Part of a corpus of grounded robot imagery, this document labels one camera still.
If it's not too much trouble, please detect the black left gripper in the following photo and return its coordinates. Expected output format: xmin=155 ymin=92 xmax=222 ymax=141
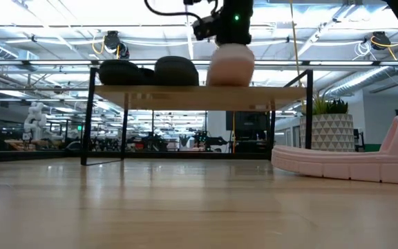
xmin=216 ymin=0 xmax=255 ymax=46

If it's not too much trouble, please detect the pink slide sandal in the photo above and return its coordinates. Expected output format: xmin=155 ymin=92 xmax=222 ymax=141
xmin=270 ymin=115 xmax=398 ymax=186
xmin=205 ymin=42 xmax=256 ymax=88

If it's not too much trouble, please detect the black slide sandal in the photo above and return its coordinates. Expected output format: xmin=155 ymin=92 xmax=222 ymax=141
xmin=153 ymin=55 xmax=200 ymax=87
xmin=97 ymin=59 xmax=155 ymax=86

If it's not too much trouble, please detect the wooden shelf with black legs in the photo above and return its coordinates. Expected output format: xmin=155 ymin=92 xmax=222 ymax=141
xmin=80 ymin=67 xmax=314 ymax=166

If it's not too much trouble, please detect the green plant in patterned pot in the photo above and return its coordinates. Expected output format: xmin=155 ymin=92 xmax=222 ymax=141
xmin=298 ymin=90 xmax=356 ymax=154

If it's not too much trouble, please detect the green panel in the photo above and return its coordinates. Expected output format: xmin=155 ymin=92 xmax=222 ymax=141
xmin=363 ymin=143 xmax=382 ymax=154

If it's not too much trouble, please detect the white robot figure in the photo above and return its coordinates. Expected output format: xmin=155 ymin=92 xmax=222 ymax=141
xmin=21 ymin=101 xmax=50 ymax=142

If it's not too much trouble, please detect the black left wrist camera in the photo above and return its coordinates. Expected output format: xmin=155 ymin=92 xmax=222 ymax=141
xmin=191 ymin=15 xmax=222 ymax=42

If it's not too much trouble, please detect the yellow cable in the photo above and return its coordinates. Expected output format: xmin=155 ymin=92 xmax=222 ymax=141
xmin=288 ymin=0 xmax=306 ymax=115

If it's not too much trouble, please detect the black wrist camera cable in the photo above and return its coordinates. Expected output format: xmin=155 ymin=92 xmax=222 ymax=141
xmin=143 ymin=0 xmax=204 ymax=22

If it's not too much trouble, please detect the black ceiling cable reel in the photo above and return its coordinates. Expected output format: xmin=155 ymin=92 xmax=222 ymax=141
xmin=102 ymin=30 xmax=131 ymax=59
xmin=370 ymin=30 xmax=392 ymax=52

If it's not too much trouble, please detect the silver overhead rail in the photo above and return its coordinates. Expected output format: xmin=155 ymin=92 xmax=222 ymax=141
xmin=0 ymin=59 xmax=398 ymax=67

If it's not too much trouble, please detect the black metal rig frame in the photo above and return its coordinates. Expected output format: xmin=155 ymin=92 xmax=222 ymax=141
xmin=0 ymin=149 xmax=276 ymax=164

